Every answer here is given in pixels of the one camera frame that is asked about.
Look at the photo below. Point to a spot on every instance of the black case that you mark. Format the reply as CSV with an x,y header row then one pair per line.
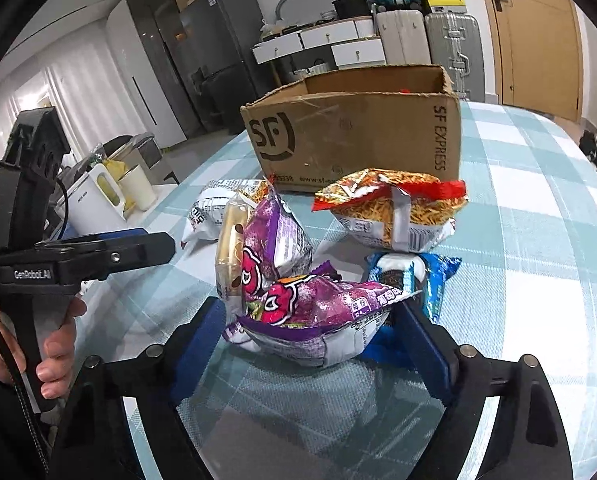
x,y
351,9

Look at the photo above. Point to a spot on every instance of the orange noodle snack packet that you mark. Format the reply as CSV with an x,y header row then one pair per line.
x,y
418,210

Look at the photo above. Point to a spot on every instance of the yellow and black shoe box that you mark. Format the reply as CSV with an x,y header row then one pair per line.
x,y
446,5

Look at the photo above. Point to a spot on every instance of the white curtain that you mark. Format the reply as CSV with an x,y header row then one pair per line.
x,y
73,105

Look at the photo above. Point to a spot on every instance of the bread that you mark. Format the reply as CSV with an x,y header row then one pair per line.
x,y
231,240

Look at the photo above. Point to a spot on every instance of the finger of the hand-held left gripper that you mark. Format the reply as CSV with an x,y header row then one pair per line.
x,y
123,236
138,255

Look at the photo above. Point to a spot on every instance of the silver suitcase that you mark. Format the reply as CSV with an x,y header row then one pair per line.
x,y
453,50

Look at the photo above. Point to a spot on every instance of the white wardrobe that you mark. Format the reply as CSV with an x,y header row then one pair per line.
x,y
128,100

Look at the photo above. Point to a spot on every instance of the brown cardboard box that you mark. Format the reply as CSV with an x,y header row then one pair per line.
x,y
348,135

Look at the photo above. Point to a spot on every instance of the white electric kettle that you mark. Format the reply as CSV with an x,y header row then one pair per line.
x,y
88,205

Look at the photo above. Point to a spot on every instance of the beige suitcase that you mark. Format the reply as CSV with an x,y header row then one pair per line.
x,y
403,37

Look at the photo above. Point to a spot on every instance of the grey bin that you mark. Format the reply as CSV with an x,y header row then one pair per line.
x,y
148,152

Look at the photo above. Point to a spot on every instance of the tall dark glass cabinet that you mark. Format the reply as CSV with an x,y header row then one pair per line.
x,y
148,50

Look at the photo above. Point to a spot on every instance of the oval mirror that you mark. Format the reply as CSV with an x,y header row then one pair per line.
x,y
288,2

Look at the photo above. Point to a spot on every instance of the dark grey refrigerator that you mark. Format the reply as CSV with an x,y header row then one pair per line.
x,y
213,60

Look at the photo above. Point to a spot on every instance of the person's left hand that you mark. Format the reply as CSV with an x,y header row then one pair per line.
x,y
58,350

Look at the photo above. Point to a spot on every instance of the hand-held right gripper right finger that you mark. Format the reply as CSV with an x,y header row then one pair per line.
x,y
423,350

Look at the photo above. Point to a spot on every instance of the wooden door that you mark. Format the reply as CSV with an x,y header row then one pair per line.
x,y
533,50

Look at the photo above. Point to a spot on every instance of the purple candy packet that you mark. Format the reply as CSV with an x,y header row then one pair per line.
x,y
318,310
278,240

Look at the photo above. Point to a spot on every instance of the blue cookie packet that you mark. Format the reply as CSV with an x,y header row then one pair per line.
x,y
428,280

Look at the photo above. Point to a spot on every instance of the white desk with drawers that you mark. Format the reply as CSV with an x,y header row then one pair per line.
x,y
348,52

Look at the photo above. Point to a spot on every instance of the cream cup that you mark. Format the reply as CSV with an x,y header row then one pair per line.
x,y
138,187

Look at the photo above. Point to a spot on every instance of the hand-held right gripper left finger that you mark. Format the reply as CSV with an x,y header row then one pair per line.
x,y
198,355

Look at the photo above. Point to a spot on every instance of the woven laundry basket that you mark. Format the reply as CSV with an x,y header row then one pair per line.
x,y
313,69

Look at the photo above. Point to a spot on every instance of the white grey snack packet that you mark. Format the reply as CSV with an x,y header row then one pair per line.
x,y
203,215

